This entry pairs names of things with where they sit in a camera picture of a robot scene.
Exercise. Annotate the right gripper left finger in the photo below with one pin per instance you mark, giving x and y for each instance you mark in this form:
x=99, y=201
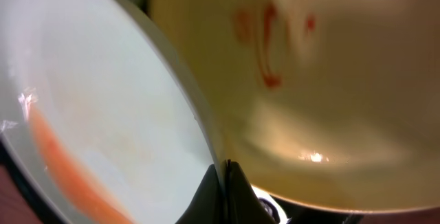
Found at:
x=206, y=206

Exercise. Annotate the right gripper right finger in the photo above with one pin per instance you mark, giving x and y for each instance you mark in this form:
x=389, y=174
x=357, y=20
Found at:
x=243, y=205

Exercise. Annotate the yellow plate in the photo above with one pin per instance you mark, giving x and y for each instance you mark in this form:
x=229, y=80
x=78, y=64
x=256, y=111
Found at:
x=332, y=104

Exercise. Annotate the light blue plate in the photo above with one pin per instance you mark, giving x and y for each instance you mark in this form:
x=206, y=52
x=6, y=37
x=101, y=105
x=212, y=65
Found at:
x=100, y=114

